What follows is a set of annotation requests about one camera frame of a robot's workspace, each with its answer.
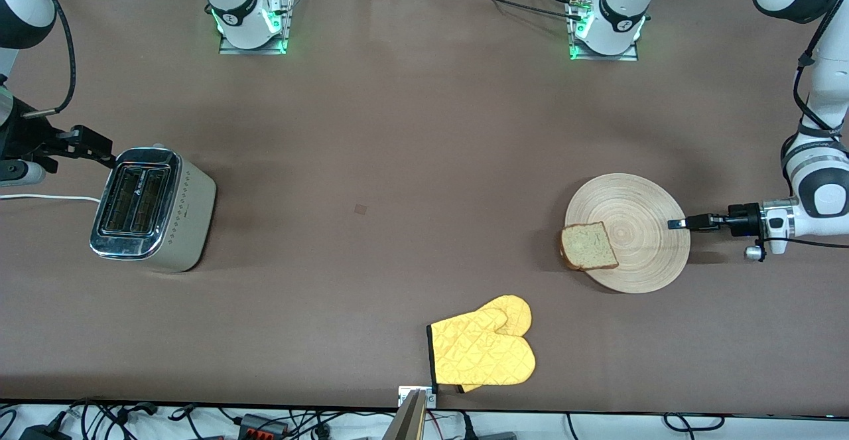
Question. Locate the yellow quilted oven mitt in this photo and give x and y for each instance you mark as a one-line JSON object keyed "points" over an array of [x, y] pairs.
{"points": [[484, 354]]}

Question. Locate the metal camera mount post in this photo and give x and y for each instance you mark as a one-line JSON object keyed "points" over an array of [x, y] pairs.
{"points": [[408, 423]]}

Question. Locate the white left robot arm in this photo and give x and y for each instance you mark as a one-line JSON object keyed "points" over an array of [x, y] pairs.
{"points": [[822, 188]]}

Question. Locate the black power adapter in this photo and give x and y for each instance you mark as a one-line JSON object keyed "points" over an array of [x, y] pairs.
{"points": [[40, 435]]}

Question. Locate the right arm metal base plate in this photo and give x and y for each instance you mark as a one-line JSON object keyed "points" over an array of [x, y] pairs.
{"points": [[255, 50]]}

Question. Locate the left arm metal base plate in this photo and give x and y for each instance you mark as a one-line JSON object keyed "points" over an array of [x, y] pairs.
{"points": [[600, 57]]}

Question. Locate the chrome and beige toaster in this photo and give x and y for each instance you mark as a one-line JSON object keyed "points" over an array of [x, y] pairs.
{"points": [[179, 227]]}

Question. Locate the slice of brown bread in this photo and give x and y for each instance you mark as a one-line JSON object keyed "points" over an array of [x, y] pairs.
{"points": [[589, 246]]}

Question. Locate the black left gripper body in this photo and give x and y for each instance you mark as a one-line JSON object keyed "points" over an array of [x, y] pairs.
{"points": [[743, 219]]}

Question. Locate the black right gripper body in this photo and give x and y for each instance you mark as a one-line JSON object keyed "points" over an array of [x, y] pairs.
{"points": [[26, 138]]}

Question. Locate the round wooden plate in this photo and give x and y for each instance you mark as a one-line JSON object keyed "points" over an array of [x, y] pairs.
{"points": [[647, 247]]}

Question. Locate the small white metal bracket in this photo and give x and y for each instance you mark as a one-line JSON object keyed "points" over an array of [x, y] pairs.
{"points": [[404, 393]]}

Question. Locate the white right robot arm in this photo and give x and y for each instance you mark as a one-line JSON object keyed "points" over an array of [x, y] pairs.
{"points": [[239, 2]]}

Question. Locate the red and black connector box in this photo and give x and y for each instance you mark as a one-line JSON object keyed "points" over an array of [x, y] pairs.
{"points": [[255, 423]]}

